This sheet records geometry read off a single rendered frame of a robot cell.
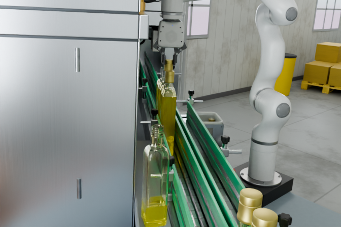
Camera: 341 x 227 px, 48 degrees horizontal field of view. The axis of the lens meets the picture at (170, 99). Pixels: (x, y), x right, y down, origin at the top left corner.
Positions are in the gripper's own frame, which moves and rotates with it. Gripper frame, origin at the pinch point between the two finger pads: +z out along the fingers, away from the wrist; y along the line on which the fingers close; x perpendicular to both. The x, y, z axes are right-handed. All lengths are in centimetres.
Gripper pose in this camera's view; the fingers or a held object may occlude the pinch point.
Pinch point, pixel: (169, 59)
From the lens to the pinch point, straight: 151.5
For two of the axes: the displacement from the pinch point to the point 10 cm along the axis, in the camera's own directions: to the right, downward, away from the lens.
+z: -0.5, 9.6, 2.7
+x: -1.4, -2.7, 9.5
